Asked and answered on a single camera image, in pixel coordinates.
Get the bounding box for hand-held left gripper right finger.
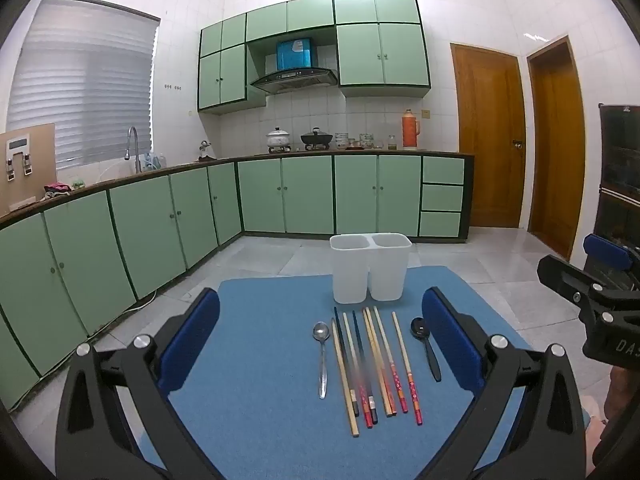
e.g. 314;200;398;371
417;287;587;480

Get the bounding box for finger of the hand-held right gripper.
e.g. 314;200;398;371
537;254;609;307
582;233;640;291

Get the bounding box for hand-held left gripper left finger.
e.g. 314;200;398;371
55;287;226;480

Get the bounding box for black spoon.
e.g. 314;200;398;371
410;316;442;382

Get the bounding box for red patterned wooden chopstick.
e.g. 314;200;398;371
374;307;409;414
392;311;423;426

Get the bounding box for dark blue chopstick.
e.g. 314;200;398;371
352;309;378;422

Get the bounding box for plain light wooden chopstick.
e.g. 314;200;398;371
331;318;360;437

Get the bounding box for white double utensil holder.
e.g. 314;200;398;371
329;232;413;305

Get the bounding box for metal spoon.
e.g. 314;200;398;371
312;321;331;400

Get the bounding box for person's right hand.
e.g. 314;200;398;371
602;366;640;423

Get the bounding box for blue table mat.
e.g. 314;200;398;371
135;266;591;480

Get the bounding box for dark glass-front cabinet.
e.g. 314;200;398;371
597;103;640;261

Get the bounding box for wooden door in recess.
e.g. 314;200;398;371
526;35;587;261

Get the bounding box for closed wooden door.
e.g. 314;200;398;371
450;42;527;229

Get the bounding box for green lower kitchen cabinets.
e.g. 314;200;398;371
0;152;475;411

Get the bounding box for green kitchen cabinets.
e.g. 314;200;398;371
197;0;432;116
0;152;475;411

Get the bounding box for metal kitchen faucet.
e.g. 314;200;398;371
125;126;142;175

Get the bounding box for orange thermos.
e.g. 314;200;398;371
401;108;421;151

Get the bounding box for white cooking pot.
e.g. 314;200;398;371
266;127;292;153

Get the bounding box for brown board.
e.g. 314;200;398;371
0;123;57;216

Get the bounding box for black wok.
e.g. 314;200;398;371
300;128;332;151

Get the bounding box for white device on board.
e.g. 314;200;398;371
6;138;33;181

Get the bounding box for white window blind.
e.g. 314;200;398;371
6;0;162;171

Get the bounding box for range hood with blue film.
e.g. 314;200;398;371
250;38;338;95

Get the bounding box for green upper kitchen cabinets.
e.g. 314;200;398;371
197;0;432;116

